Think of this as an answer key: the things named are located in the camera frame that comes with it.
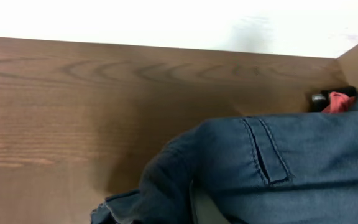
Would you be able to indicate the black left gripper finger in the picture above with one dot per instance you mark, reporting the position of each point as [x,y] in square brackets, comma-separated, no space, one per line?
[203,209]

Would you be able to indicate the dark blue denim shorts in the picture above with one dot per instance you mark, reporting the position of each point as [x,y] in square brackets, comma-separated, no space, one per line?
[295,168]

